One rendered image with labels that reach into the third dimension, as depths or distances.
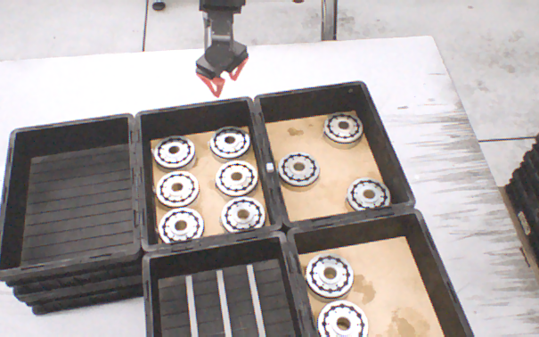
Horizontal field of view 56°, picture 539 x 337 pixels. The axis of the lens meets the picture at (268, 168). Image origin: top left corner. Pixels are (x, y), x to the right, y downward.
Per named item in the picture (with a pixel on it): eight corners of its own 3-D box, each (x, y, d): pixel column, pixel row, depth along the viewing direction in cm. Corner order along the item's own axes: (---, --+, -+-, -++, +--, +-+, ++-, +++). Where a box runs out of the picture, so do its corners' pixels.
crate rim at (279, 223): (135, 118, 130) (134, 110, 128) (252, 101, 133) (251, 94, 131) (143, 258, 107) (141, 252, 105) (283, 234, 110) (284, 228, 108)
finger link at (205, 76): (241, 89, 115) (240, 57, 107) (222, 109, 111) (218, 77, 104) (217, 78, 117) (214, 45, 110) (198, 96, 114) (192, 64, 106)
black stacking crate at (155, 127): (143, 142, 138) (134, 113, 128) (252, 126, 141) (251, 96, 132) (152, 276, 115) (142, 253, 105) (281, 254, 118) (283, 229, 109)
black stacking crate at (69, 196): (28, 159, 134) (12, 130, 125) (142, 142, 138) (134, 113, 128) (14, 300, 111) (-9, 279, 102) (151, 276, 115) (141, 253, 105)
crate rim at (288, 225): (252, 101, 133) (252, 94, 131) (363, 86, 137) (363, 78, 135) (284, 234, 110) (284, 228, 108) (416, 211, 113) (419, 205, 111)
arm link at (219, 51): (246, -22, 95) (200, -27, 94) (250, 16, 89) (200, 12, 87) (240, 29, 105) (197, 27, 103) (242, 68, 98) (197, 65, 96)
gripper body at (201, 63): (249, 53, 110) (247, 24, 104) (219, 80, 105) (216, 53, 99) (224, 42, 112) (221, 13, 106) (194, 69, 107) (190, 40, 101)
